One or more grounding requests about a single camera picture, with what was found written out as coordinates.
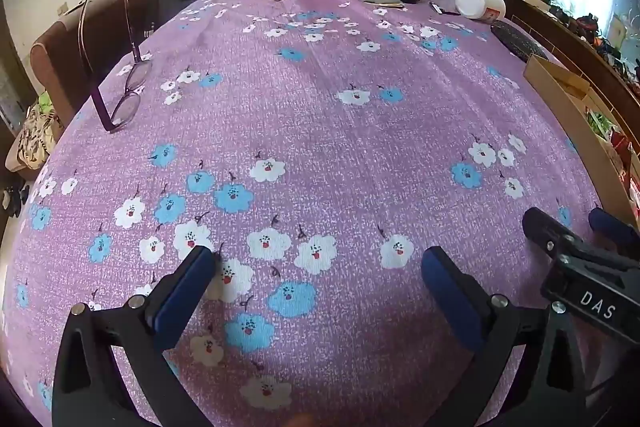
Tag purple eyeglasses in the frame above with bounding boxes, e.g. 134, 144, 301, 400
78, 0, 153, 134

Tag white plastic jar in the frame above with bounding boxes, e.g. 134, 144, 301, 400
455, 0, 507, 22

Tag purple floral tablecloth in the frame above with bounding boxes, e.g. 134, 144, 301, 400
0, 0, 626, 427

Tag patterned bag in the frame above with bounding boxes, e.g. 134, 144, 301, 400
5, 92, 63, 180

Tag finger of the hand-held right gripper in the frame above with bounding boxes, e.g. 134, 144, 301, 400
522, 207, 581, 258
589, 208, 640, 258

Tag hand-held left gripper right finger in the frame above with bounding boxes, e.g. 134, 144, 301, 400
421, 246, 586, 427

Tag brown chair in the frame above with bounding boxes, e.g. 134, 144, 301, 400
30, 0, 155, 128

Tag row of small trinkets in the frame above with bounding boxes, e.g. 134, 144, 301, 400
545, 0, 640, 82

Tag shallow cardboard box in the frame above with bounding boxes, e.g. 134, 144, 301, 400
523, 54, 640, 228

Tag pile of mixed snack packets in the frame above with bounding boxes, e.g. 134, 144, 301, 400
582, 104, 640, 218

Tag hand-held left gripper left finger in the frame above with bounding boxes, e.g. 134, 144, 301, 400
51, 245, 218, 427

